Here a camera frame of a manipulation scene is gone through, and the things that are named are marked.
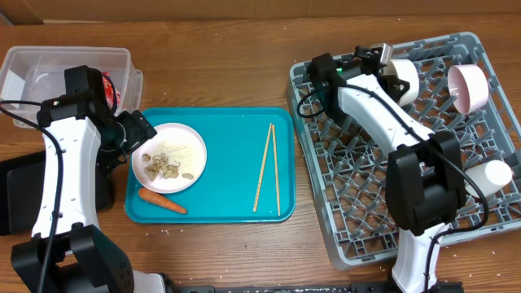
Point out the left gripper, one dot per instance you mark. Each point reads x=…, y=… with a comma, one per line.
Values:
x=139, y=129

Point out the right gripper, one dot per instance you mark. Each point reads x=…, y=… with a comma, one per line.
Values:
x=388, y=83

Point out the white bowl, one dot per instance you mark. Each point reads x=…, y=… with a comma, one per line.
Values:
x=404, y=81

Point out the red snack wrapper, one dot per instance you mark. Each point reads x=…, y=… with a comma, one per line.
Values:
x=111, y=92

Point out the pink bowl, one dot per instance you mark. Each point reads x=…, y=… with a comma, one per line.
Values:
x=469, y=86

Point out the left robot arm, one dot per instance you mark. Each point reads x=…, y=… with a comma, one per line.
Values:
x=67, y=251

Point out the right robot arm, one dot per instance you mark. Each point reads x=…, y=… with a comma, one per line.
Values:
x=426, y=183

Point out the grey dishwasher rack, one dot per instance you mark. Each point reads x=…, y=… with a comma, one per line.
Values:
x=347, y=169

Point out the pile of peanut shells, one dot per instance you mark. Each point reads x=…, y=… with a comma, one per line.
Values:
x=159, y=166

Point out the pink round plate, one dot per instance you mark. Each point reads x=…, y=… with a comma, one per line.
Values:
x=183, y=146

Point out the orange carrot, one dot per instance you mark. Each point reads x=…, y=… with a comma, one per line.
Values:
x=161, y=201

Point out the clear plastic bin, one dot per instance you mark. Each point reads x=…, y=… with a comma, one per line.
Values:
x=34, y=76

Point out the black plastic tray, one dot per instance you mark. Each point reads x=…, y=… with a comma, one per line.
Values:
x=21, y=192

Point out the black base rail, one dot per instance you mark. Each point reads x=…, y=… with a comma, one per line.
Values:
x=354, y=287

